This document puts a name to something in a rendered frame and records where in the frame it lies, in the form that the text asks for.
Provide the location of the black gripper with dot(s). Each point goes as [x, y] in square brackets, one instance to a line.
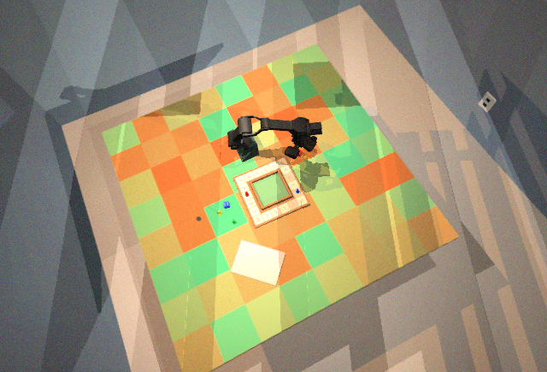
[293, 152]

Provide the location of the white square track with arrows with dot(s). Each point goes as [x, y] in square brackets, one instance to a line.
[270, 189]

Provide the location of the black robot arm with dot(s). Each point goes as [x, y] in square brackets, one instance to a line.
[299, 127]

